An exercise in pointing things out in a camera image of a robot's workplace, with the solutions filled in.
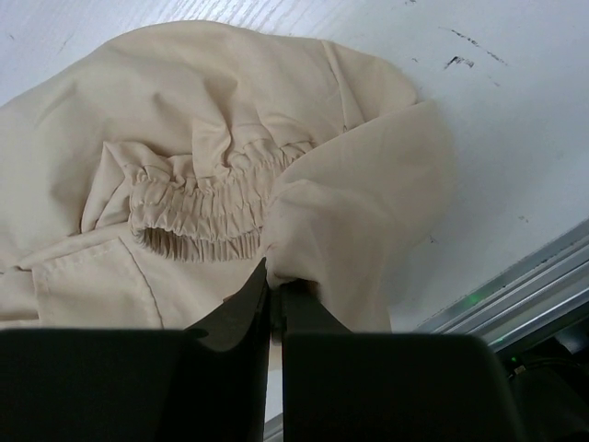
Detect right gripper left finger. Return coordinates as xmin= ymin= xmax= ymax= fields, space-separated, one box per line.
xmin=183 ymin=256 xmax=271 ymax=355

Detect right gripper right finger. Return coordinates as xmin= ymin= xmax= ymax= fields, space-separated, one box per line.
xmin=271 ymin=280 xmax=354 ymax=345

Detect beige trousers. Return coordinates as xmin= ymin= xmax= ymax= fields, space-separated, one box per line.
xmin=1 ymin=22 xmax=455 ymax=332

